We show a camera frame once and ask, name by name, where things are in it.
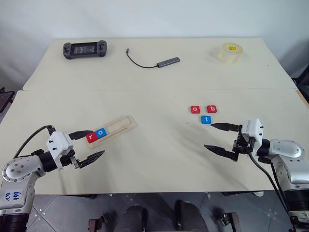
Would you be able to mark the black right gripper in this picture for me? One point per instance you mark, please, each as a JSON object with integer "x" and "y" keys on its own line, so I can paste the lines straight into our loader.
{"x": 242, "y": 145}

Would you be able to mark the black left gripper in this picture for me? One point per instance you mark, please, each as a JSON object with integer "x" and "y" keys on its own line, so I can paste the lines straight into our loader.
{"x": 67, "y": 159}

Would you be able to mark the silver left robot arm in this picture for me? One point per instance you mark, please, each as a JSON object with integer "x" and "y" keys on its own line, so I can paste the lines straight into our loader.
{"x": 17, "y": 172}

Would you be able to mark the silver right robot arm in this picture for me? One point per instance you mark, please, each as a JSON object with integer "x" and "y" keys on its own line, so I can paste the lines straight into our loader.
{"x": 287, "y": 154}

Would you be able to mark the red letter tile r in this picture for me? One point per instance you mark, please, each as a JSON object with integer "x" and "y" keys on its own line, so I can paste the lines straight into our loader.
{"x": 91, "y": 137}

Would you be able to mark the blue letter tile o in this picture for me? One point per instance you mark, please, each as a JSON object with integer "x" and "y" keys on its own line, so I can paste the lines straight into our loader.
{"x": 101, "y": 133}

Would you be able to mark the blue letter tile t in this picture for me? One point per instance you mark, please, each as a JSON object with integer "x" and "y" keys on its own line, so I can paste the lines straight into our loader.
{"x": 206, "y": 120}

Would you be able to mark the red letter tile b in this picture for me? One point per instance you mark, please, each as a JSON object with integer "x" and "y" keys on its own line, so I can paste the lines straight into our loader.
{"x": 212, "y": 109}

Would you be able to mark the red letter tile o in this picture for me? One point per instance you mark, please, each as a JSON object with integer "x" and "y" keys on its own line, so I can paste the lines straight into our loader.
{"x": 195, "y": 109}

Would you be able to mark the wooden letter tile rack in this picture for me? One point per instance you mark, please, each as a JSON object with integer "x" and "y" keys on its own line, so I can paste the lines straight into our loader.
{"x": 120, "y": 126}

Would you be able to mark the brown metal stand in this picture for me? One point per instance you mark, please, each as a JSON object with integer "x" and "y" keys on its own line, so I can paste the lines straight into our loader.
{"x": 229, "y": 221}
{"x": 96, "y": 223}

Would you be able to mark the clear tape roll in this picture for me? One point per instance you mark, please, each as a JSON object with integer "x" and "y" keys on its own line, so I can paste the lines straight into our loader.
{"x": 228, "y": 54}

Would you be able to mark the dark metal rack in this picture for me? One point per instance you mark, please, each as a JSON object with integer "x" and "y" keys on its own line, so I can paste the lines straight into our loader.
{"x": 6, "y": 99}

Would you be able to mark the black handheld game console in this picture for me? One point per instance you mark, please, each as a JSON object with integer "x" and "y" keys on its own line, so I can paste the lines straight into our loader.
{"x": 85, "y": 49}

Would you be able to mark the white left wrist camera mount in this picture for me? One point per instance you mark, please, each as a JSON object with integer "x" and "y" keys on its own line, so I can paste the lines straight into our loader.
{"x": 58, "y": 143}

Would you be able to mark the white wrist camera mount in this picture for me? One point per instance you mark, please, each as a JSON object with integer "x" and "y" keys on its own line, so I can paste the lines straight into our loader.
{"x": 58, "y": 143}
{"x": 252, "y": 128}

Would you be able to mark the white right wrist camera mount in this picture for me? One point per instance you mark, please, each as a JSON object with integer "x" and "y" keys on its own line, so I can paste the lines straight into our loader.
{"x": 252, "y": 128}

